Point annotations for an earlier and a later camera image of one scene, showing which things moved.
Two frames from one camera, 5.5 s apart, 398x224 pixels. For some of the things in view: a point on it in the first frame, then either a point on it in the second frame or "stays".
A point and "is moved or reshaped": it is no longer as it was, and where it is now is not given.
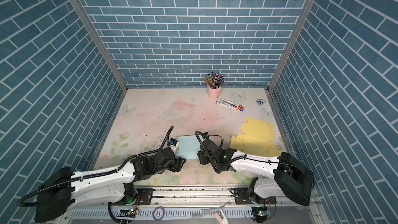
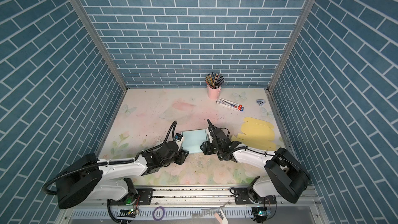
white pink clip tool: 221,214 stays
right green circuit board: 260,213 stays
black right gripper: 201,157 → 205,149
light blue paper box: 188,146 is moved or reshaped
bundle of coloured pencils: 214,80 stays
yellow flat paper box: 256,139 stays
